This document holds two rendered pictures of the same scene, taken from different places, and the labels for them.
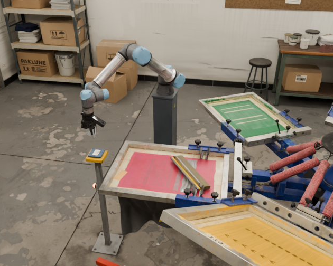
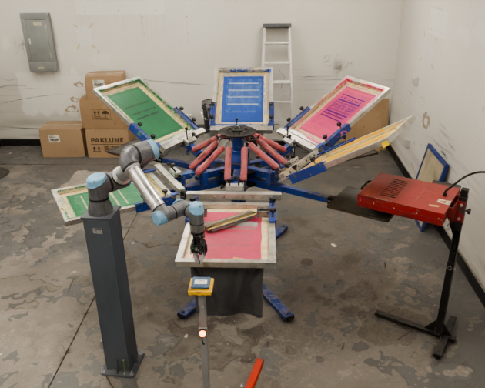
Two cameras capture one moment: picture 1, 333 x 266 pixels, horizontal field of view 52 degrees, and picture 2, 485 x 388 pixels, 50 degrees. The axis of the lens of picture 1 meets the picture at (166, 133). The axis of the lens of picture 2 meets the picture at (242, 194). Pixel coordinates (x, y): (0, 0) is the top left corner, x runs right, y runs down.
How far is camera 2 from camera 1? 362 cm
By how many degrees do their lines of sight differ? 84
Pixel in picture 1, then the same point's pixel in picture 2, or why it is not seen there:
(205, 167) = (215, 216)
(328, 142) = (235, 135)
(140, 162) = (213, 252)
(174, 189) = (255, 229)
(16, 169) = not seen: outside the picture
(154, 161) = (211, 243)
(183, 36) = not seen: outside the picture
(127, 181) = (250, 255)
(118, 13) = not seen: outside the picture
